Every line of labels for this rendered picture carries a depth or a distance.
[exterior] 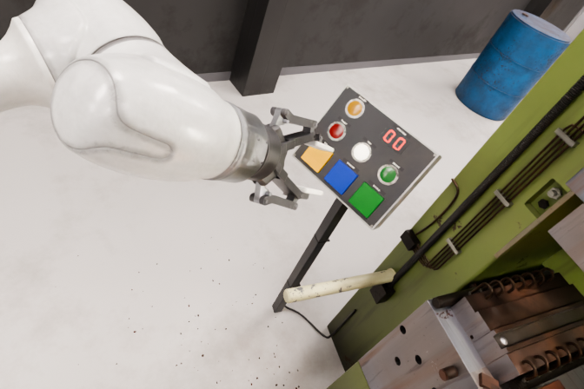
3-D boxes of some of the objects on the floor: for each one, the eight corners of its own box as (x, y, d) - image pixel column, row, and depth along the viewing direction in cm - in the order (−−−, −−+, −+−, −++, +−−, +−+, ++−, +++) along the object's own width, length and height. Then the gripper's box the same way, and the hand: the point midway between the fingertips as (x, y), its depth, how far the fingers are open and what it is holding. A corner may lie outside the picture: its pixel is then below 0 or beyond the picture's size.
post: (274, 313, 188) (374, 152, 117) (271, 306, 190) (368, 142, 119) (282, 312, 189) (384, 152, 118) (279, 304, 192) (378, 142, 121)
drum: (512, 111, 454) (578, 36, 390) (498, 128, 410) (569, 46, 346) (464, 81, 474) (520, 4, 410) (446, 95, 430) (505, 10, 366)
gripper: (245, 234, 46) (326, 231, 66) (285, 71, 46) (355, 117, 66) (199, 217, 50) (289, 220, 70) (236, 66, 50) (315, 112, 70)
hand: (314, 168), depth 65 cm, fingers open, 7 cm apart
